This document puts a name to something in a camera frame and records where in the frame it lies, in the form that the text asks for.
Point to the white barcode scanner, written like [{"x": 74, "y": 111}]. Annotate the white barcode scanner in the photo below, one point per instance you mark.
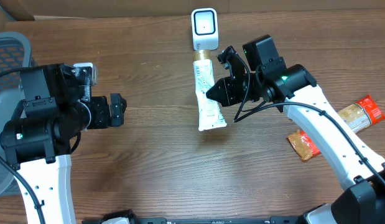
[{"x": 205, "y": 29}]

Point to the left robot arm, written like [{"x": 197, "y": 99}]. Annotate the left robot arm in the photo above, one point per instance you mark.
[{"x": 45, "y": 129}]

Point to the dark grey plastic basket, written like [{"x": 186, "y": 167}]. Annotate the dark grey plastic basket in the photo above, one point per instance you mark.
[{"x": 15, "y": 52}]

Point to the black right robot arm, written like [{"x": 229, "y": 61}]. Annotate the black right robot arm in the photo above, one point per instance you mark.
[{"x": 262, "y": 75}]

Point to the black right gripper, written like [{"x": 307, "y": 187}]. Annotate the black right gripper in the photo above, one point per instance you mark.
[{"x": 231, "y": 96}]

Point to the brown cardboard backboard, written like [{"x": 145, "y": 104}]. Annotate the brown cardboard backboard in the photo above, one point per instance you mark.
[{"x": 29, "y": 9}]

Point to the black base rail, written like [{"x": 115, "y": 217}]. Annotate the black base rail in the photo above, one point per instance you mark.
[{"x": 217, "y": 221}]

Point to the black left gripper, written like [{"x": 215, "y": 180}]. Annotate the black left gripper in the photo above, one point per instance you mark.
[{"x": 104, "y": 119}]

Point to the orange spaghetti packet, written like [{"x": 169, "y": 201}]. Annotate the orange spaghetti packet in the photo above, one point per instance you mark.
[{"x": 358, "y": 116}]

